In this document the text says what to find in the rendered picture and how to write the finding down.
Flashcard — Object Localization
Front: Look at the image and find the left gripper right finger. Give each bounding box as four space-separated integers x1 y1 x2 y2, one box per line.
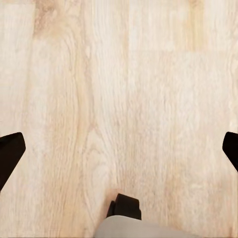
222 132 238 172

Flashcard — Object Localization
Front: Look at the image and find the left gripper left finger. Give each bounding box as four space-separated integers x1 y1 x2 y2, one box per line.
0 132 26 191

